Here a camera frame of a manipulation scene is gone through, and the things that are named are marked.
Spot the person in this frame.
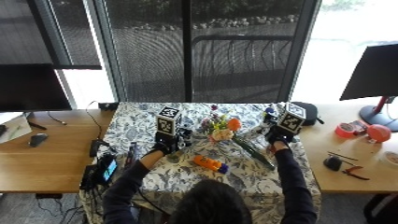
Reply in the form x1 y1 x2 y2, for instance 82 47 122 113
102 140 320 224

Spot orange-red ball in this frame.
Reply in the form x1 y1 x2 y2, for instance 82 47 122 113
367 123 393 144

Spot black computer mouse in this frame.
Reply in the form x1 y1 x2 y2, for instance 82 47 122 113
28 133 50 148

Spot metal bike rack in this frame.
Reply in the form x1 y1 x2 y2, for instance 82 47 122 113
191 35 295 94

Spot black box device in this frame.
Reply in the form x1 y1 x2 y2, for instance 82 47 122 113
88 139 110 159

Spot black power adapter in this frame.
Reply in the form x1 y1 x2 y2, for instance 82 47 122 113
98 102 120 111

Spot black round object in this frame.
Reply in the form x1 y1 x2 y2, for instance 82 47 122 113
323 155 344 172

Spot blue floral white tablecloth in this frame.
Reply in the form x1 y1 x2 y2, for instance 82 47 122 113
79 101 324 224

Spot white marker cube left glove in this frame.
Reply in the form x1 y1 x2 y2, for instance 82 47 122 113
155 105 184 137

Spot black flat device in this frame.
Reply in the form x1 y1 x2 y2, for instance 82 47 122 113
79 163 103 191

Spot white marker cube glove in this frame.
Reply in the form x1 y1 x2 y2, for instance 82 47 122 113
275 102 308 136
155 105 184 137

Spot black monitor with red stand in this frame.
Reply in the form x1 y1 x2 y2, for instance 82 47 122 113
339 43 398 133

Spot white paper sheet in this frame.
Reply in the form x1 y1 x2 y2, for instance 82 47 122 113
0 112 34 145

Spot artificial flower bouquet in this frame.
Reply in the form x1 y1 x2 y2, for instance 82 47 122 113
200 104 277 172

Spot black zip pouch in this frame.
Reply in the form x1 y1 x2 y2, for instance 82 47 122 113
291 101 327 127

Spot white round roll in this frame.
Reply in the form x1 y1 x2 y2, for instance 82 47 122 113
383 150 398 166

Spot red-handled pliers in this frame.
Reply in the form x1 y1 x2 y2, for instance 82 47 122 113
341 165 371 181

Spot black slim remote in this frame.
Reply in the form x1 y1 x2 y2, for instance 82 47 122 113
124 141 140 166

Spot thin dark stick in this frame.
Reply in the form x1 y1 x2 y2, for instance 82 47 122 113
327 150 360 161

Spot black chair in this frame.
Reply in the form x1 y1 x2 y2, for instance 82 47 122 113
363 192 398 224

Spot white marker cube right glove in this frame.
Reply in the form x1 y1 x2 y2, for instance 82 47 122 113
275 102 308 136

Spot person's right hand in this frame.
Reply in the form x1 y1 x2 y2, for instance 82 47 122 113
260 106 299 147

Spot person's left hand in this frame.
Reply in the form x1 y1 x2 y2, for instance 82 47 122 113
150 126 195 156

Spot smartphone with lit screen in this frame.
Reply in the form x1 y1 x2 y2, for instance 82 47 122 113
99 155 120 184

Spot orange bottle with purple cap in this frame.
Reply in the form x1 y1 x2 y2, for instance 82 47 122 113
194 154 231 175

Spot black cable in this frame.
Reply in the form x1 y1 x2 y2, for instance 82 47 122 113
86 100 104 142

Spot red tape roll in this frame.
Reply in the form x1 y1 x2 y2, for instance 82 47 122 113
333 122 357 139

